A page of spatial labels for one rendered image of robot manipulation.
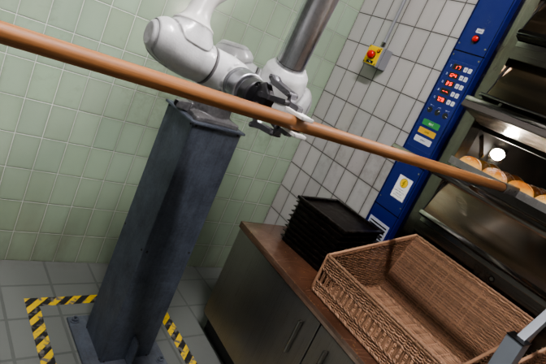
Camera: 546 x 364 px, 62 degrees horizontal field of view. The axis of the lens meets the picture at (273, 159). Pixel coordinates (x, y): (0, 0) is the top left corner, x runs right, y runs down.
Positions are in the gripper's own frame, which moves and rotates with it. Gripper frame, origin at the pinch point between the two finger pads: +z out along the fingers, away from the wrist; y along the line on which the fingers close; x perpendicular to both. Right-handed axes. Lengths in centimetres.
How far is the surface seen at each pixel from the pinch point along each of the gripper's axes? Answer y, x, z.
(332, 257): 46, -60, -23
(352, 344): 62, -57, 2
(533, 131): -21, -96, -1
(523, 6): -63, -110, -36
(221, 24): -10, -37, -120
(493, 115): -20, -96, -16
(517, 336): 24, -53, 39
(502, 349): 28, -51, 39
